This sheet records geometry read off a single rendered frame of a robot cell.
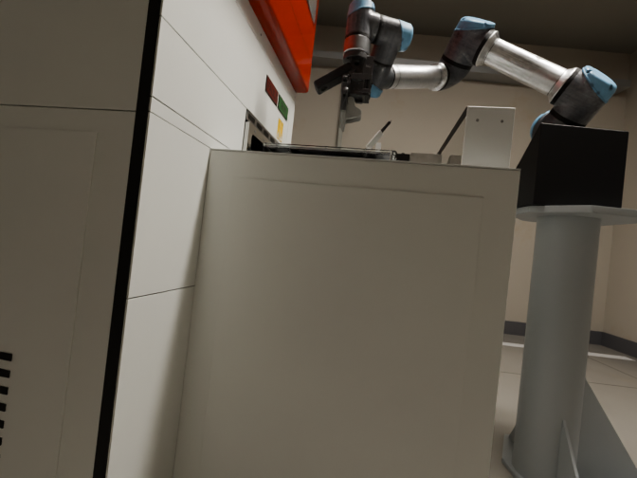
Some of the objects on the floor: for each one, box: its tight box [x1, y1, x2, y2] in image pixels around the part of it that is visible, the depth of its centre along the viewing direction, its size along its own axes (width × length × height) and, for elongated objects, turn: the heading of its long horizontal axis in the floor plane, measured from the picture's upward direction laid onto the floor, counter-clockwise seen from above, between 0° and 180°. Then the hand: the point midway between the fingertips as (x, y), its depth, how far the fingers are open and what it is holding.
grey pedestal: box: [501, 205, 637, 478], centre depth 104 cm, size 51×44×82 cm
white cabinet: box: [173, 150, 520, 478], centre depth 115 cm, size 64×96×82 cm
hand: (340, 126), depth 97 cm, fingers closed
